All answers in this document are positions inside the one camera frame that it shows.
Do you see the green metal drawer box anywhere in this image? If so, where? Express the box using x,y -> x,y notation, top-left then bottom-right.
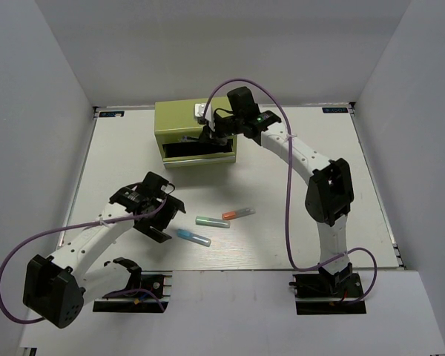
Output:
154,98 -> 237,168

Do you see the left blue corner label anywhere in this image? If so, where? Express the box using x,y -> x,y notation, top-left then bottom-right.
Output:
99,111 -> 125,118

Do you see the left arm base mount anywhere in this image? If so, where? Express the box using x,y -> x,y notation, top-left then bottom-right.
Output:
92,271 -> 173,314

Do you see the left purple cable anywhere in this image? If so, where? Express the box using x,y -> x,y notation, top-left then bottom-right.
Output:
0,183 -> 177,324

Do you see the blue corner label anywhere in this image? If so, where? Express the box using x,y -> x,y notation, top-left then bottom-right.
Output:
322,107 -> 349,113
99,111 -> 125,118

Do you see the purple cable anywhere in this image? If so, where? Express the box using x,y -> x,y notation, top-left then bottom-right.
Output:
203,77 -> 378,307
0,183 -> 177,324

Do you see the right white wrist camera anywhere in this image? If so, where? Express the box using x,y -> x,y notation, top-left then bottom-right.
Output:
194,103 -> 214,125

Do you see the orange highlighter marker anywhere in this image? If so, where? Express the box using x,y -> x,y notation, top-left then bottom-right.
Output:
222,208 -> 256,221

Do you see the purple gel pen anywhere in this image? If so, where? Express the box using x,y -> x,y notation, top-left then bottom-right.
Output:
180,136 -> 200,142

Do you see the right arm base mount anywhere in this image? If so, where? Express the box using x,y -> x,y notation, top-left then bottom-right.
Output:
289,273 -> 366,315

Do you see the blue highlighter marker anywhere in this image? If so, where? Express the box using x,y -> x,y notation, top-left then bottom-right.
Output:
177,229 -> 211,247

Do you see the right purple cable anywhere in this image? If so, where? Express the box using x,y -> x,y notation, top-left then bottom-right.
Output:
203,77 -> 378,307

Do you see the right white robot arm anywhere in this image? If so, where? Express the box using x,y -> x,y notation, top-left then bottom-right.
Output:
194,87 -> 354,296

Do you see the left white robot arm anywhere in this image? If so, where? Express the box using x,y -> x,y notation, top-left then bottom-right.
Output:
23,179 -> 185,329

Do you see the right blue corner label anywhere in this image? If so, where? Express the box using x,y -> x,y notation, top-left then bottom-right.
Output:
322,107 -> 349,113

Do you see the green highlighter marker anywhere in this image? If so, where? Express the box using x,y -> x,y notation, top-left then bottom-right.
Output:
195,216 -> 231,228

